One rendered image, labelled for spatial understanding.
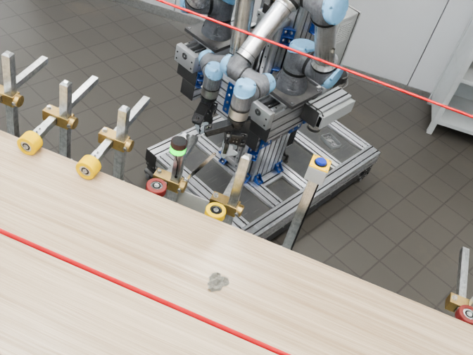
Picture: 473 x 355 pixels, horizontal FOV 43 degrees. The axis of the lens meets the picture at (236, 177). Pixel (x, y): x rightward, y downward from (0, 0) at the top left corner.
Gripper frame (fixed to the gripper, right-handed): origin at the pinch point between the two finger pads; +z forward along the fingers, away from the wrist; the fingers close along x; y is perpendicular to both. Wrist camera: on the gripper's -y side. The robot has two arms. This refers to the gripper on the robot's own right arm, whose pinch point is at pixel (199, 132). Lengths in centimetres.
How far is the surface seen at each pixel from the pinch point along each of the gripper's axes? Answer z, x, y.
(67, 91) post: -28, 44, -39
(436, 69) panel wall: 53, -114, 239
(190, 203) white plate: 8.0, -11.6, -35.2
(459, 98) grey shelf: 69, -140, 238
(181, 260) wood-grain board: -8, -23, -76
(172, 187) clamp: -2.2, -4.1, -39.9
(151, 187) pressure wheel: -8, 1, -50
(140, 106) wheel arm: -13.4, 24.4, -13.8
